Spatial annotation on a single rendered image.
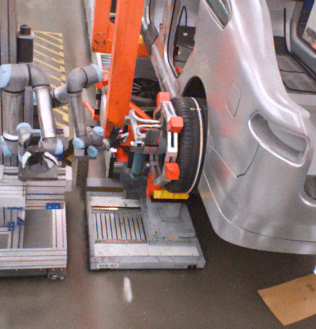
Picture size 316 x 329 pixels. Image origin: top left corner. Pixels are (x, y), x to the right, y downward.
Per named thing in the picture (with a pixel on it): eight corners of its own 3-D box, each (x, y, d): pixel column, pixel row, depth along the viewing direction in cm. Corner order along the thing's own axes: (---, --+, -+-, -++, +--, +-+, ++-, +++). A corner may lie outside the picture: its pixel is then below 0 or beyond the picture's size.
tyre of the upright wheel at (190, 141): (221, 182, 284) (216, 82, 301) (184, 181, 279) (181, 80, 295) (189, 201, 346) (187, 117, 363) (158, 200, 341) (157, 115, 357)
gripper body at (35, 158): (42, 166, 221) (36, 153, 229) (45, 151, 216) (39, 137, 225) (26, 167, 217) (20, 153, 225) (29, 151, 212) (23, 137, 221)
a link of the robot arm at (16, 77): (30, 159, 266) (31, 69, 236) (2, 161, 259) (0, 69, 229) (26, 147, 274) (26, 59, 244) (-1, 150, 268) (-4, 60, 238)
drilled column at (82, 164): (87, 187, 403) (90, 146, 380) (74, 186, 401) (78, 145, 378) (86, 180, 411) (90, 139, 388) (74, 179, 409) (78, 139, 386)
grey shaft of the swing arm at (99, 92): (99, 121, 491) (103, 77, 463) (93, 121, 489) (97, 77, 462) (98, 117, 498) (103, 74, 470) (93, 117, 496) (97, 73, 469)
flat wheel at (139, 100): (101, 97, 488) (103, 76, 475) (153, 91, 523) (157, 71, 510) (131, 128, 445) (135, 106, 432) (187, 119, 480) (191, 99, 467)
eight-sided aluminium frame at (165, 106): (167, 200, 311) (182, 130, 281) (157, 200, 309) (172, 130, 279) (154, 155, 354) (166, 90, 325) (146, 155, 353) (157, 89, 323)
